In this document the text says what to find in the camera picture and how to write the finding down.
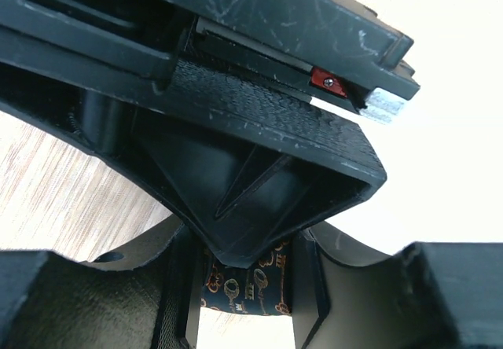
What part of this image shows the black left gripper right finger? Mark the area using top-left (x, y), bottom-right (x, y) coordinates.
top-left (292, 222), bottom-right (502, 348)

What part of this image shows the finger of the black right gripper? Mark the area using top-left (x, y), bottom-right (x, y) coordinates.
top-left (1, 60), bottom-right (387, 268)

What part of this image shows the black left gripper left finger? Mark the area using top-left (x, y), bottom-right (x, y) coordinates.
top-left (1, 218), bottom-right (204, 348)

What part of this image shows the black tie with gold keys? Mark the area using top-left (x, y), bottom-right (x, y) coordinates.
top-left (200, 239), bottom-right (292, 316)

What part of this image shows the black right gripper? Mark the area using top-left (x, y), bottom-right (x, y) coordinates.
top-left (1, 0), bottom-right (419, 123)

